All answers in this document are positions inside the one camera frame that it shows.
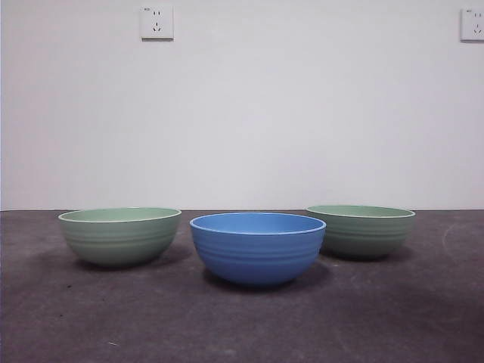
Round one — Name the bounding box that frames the blue ribbed bowl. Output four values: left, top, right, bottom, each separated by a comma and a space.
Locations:
188, 212, 327, 287

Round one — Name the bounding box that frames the green ribbed bowl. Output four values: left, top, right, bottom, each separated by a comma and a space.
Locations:
305, 204, 417, 261
58, 206, 182, 268

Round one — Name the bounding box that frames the white wall socket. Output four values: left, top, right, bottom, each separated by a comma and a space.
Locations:
141, 5, 175, 42
460, 8, 484, 42

